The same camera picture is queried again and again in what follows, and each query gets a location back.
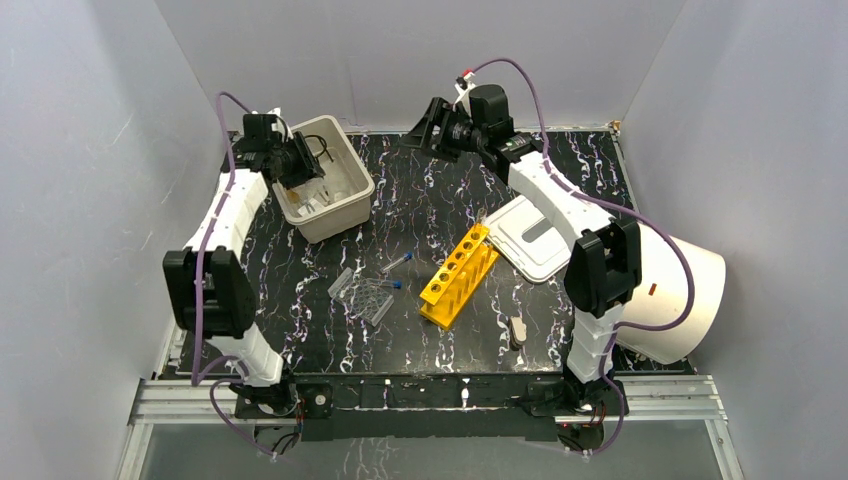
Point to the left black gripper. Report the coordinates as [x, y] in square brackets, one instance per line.
[309, 168]

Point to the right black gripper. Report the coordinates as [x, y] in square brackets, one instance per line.
[440, 115]

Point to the black wire ring stand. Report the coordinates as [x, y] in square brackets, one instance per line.
[323, 145]

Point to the clear plastic funnel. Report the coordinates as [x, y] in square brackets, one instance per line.
[346, 190]

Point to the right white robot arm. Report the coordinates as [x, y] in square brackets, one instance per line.
[605, 264]

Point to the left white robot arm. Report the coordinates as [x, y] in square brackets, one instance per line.
[209, 291]

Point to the beige plastic bin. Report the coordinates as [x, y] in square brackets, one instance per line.
[338, 217]

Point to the blue capped plastic tube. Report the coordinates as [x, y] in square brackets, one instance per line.
[397, 262]

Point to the white bin lid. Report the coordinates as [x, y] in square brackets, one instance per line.
[527, 240]

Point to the clear well plate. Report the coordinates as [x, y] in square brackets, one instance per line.
[365, 299]

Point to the yellow test tube rack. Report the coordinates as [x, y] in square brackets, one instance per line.
[456, 280]

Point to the small beige stopper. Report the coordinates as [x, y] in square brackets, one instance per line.
[518, 333]

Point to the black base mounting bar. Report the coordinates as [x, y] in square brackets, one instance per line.
[347, 406]

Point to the white centrifuge with orange lid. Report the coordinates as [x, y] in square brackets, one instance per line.
[662, 296]

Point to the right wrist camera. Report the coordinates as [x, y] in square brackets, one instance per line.
[464, 84]

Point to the aluminium frame rail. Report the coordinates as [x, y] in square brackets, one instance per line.
[651, 398]

